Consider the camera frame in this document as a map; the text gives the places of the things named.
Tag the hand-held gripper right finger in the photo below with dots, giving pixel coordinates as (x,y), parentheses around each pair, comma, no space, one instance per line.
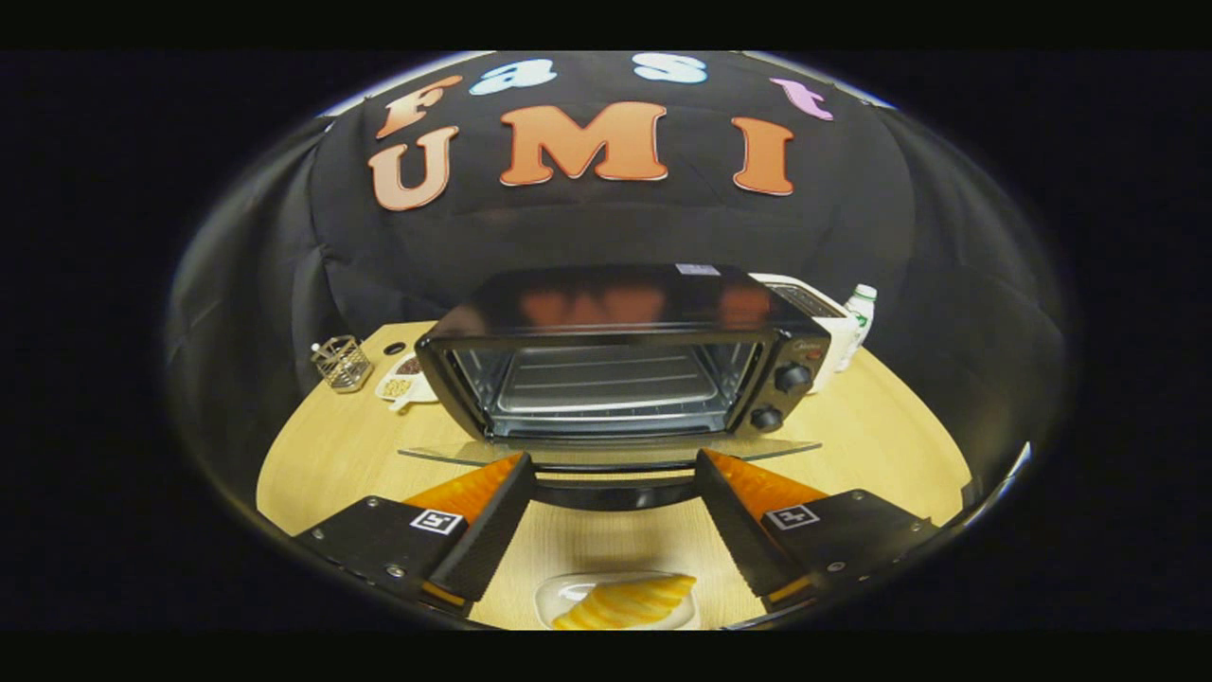
(743,535)

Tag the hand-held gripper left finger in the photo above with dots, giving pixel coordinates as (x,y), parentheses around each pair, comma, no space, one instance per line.
(492,540)

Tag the yellow croissant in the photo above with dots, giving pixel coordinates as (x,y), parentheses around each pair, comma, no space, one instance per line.
(630,601)

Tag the black toaster oven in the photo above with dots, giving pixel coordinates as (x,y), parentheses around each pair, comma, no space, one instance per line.
(615,303)

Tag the white bread toaster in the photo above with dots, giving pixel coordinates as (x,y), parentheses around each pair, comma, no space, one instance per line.
(838,332)

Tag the white oval plate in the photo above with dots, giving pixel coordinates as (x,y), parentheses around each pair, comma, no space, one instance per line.
(554,597)

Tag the white divided snack dish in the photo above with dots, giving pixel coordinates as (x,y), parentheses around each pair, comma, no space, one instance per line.
(398,386)

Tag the white bottle green label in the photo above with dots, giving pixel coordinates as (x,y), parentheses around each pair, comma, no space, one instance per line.
(862,313)

